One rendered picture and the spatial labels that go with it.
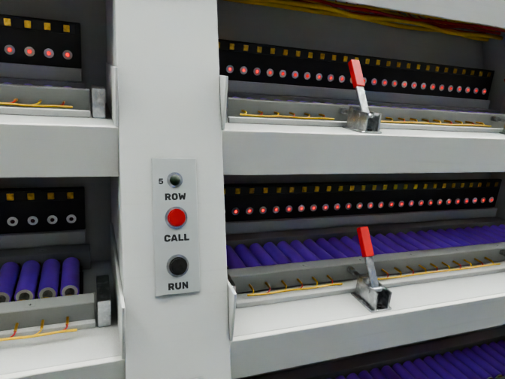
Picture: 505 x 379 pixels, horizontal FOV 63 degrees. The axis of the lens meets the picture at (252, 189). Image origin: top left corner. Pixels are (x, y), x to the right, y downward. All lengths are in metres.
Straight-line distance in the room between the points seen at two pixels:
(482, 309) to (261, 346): 0.30
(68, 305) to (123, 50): 0.24
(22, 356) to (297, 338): 0.25
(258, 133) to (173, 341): 0.21
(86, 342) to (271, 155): 0.25
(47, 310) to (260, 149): 0.25
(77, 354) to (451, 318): 0.41
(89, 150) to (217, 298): 0.18
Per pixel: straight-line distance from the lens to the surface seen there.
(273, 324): 0.44
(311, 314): 0.46
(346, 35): 0.76
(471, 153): 0.59
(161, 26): 0.41
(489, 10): 0.68
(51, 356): 0.41
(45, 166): 0.39
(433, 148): 0.54
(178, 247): 0.38
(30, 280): 0.49
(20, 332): 0.43
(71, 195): 0.53
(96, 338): 0.42
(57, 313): 0.43
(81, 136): 0.38
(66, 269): 0.50
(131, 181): 0.38
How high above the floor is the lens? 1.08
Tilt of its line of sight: 2 degrees up
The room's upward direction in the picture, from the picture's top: 2 degrees counter-clockwise
